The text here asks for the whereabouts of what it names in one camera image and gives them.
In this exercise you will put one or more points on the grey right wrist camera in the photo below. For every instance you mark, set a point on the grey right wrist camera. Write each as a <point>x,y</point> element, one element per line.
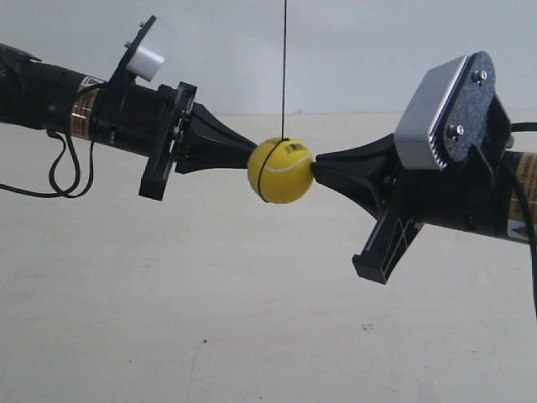
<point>417,135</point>

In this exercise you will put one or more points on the yellow tennis ball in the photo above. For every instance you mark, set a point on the yellow tennis ball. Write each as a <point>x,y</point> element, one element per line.
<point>279,170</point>

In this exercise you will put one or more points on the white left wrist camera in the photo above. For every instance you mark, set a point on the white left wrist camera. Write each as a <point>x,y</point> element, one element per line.
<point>150,48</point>

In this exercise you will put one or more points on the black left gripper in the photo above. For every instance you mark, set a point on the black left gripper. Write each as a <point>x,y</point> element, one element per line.
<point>139,120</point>

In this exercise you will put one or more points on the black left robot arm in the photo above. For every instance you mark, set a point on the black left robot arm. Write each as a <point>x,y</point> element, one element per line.
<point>49,97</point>

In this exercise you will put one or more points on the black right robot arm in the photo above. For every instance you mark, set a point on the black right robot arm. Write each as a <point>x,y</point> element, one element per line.
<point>514,202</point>

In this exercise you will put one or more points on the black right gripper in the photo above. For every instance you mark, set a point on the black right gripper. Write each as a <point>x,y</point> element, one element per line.
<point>475,132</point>

